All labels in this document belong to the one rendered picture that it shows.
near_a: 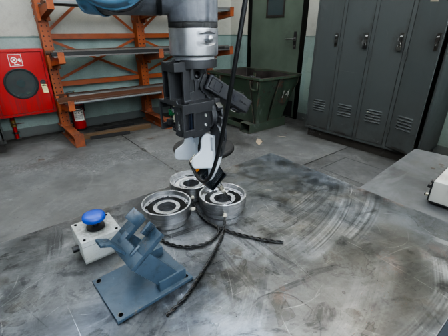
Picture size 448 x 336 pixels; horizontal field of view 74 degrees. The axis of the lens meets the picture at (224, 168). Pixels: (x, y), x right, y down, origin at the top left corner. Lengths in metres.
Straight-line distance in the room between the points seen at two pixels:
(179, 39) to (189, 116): 0.11
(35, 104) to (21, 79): 0.29
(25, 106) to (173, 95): 3.66
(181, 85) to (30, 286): 0.40
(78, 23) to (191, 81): 3.93
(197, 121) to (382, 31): 2.95
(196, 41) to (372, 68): 2.97
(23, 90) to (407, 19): 3.88
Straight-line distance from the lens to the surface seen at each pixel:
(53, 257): 0.64
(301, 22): 4.46
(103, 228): 0.60
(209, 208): 0.64
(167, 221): 0.62
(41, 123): 4.37
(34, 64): 4.06
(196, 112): 0.47
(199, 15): 0.47
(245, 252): 0.58
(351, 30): 3.48
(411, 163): 1.45
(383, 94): 3.33
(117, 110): 4.57
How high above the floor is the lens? 1.17
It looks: 25 degrees down
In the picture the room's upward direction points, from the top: straight up
